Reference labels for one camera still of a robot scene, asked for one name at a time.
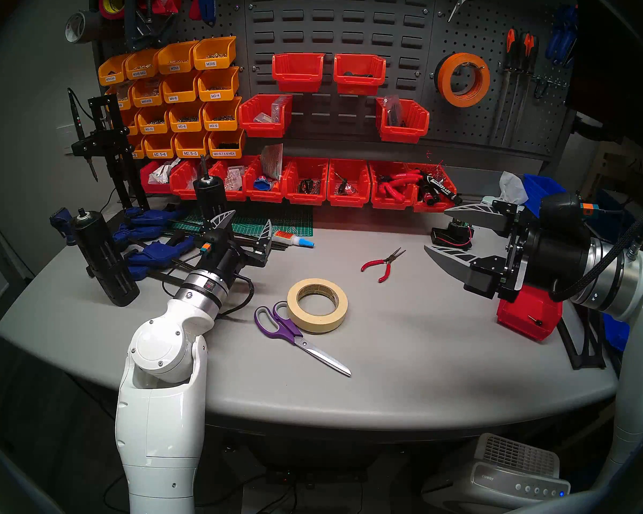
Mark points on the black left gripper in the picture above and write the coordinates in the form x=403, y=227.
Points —
x=230, y=258

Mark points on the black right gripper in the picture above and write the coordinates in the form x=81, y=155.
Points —
x=554, y=261

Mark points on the orange tape roll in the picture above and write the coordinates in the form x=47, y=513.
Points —
x=479, y=90

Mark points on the black tape roll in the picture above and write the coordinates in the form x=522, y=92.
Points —
x=438, y=79

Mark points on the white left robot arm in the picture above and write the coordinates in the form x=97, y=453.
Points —
x=161, y=427

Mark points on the grey perforated pegboard panel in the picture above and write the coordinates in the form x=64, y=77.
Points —
x=445, y=122
x=236, y=15

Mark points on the beige masking tape roll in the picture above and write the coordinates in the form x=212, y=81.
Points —
x=316, y=326

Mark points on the red plastic storage bin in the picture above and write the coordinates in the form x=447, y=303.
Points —
x=434, y=208
x=305, y=198
x=150, y=185
x=234, y=194
x=265, y=125
x=530, y=315
x=265, y=196
x=297, y=74
x=185, y=186
x=348, y=199
x=360, y=82
x=391, y=203
x=404, y=130

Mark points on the blue plastic cap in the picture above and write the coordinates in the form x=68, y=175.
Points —
x=263, y=185

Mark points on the black cylinder with long bit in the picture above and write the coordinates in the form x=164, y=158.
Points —
x=209, y=197

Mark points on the white glue bottle blue cap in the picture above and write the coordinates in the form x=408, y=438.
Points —
x=289, y=239

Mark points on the green cutting mat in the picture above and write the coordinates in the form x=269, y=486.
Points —
x=292, y=221

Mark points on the small clear parts bag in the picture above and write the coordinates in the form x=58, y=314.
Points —
x=234, y=178

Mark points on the Kimtech tissue box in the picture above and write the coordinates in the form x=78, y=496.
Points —
x=511, y=189

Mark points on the user manual in bag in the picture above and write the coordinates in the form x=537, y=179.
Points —
x=272, y=162

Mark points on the black small hardware pile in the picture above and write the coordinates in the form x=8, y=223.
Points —
x=344, y=186
x=309, y=186

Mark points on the yellow bin labelled HEX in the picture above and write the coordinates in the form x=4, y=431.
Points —
x=226, y=149

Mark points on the small blue storage bin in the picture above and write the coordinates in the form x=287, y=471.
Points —
x=541, y=187

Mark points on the blue bar clamp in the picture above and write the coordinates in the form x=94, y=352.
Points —
x=155, y=256
x=144, y=219

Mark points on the yellow bin labelled M2.5-5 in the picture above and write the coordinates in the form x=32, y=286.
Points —
x=191, y=150

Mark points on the white crumpled plastic bag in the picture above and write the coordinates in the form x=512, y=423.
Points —
x=163, y=173

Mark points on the yellow bin labelled M3-6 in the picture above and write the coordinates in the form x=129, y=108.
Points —
x=222, y=122

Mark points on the yellow bin labelled M2.5-6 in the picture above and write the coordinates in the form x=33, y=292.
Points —
x=159, y=150

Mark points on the clear plastic parts bag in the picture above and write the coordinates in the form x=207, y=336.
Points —
x=272, y=111

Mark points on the yellow bin labelled M3-8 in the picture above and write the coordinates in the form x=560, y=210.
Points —
x=186, y=123

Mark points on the yellow bin labelled M2.5-8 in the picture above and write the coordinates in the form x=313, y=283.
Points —
x=139, y=151

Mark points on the yellow bin labelled M3-12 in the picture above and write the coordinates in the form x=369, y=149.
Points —
x=152, y=125

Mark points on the yellow bin labelled M3-4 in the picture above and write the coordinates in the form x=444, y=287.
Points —
x=218, y=91

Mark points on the black ribbed cylinder tool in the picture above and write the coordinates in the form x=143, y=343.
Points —
x=107, y=266

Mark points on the clear bag with black parts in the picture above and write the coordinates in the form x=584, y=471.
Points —
x=394, y=111

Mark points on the yellow bin labelled M4-6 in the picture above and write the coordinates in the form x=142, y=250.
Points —
x=179, y=94

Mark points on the yellow bin labelled M3-16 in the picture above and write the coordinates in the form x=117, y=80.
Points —
x=134, y=125

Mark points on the yellow bin labelled M4X4X6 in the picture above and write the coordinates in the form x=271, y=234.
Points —
x=147, y=98

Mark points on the yellow bin labelled M3X6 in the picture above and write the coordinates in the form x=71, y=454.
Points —
x=214, y=60

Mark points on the large blue storage bin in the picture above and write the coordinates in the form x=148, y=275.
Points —
x=616, y=331

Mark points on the yellow bin labelled M4X6X5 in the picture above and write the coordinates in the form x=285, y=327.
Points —
x=126, y=92

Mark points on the yellow bin labelled M3X8 BAD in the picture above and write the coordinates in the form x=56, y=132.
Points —
x=141, y=68

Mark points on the red utility knife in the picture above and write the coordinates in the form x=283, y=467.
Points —
x=194, y=9

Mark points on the blue utility knife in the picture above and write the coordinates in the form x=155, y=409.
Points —
x=208, y=4

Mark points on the red plastic tool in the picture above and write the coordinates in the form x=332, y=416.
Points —
x=169, y=4

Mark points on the grey Coway air purifier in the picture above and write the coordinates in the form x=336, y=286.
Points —
x=498, y=481

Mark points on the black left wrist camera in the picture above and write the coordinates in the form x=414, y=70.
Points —
x=207, y=246

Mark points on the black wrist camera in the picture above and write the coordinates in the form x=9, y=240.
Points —
x=562, y=208
x=207, y=246

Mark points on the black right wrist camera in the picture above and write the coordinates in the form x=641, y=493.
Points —
x=562, y=208

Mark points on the black metal stand frame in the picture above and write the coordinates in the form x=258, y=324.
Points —
x=115, y=143

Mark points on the grey louvred wall panel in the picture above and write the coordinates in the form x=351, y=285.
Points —
x=353, y=25

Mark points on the grey duct tape roll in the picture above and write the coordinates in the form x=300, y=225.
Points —
x=92, y=28

